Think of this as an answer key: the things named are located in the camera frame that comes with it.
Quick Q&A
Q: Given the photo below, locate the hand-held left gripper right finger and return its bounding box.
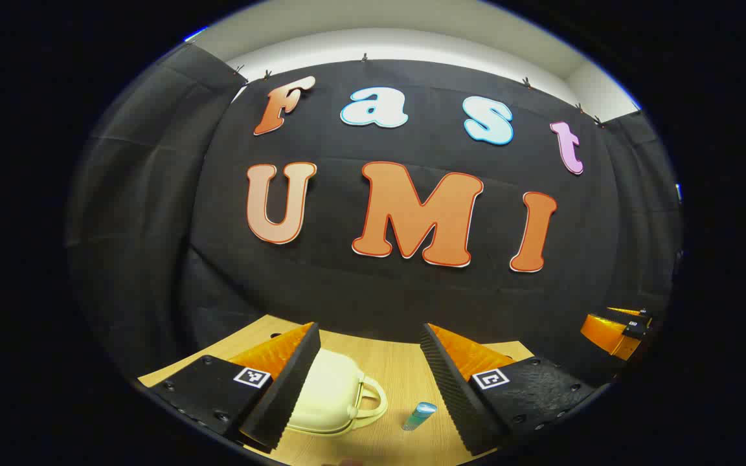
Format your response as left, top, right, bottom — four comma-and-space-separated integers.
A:
420, 322, 607, 457

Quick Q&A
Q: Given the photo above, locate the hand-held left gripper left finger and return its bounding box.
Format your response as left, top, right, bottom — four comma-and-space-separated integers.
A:
150, 322, 322, 454

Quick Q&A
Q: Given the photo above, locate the blue skincare bottle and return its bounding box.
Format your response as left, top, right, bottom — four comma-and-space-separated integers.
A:
401, 401, 438, 432

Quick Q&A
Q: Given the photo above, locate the pale yellow suitcase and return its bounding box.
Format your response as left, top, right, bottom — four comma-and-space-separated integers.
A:
286, 348, 389, 436

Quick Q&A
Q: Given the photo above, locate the black backdrop cloth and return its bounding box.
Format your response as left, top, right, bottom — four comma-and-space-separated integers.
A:
65, 42, 683, 389

